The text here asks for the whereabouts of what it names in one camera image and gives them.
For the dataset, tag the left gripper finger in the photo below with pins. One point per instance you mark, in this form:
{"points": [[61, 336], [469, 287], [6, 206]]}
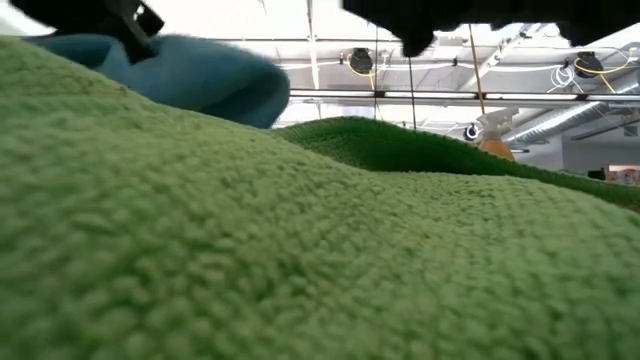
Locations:
{"points": [[137, 47]]}

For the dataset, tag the blue microfiber towel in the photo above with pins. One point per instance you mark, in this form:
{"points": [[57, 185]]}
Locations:
{"points": [[210, 80]]}

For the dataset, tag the green microfiber towel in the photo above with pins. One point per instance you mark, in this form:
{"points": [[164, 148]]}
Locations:
{"points": [[300, 250]]}

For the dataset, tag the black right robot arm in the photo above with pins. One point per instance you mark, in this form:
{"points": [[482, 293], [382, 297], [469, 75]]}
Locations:
{"points": [[500, 10]]}

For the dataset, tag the long ceiling light strip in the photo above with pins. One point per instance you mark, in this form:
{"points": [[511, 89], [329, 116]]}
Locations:
{"points": [[450, 95]]}

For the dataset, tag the orange spray bottle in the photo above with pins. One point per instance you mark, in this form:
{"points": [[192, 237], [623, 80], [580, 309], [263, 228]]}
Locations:
{"points": [[497, 148]]}

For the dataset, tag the silver ventilation duct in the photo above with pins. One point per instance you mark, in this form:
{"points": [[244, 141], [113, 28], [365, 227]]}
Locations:
{"points": [[560, 120]]}

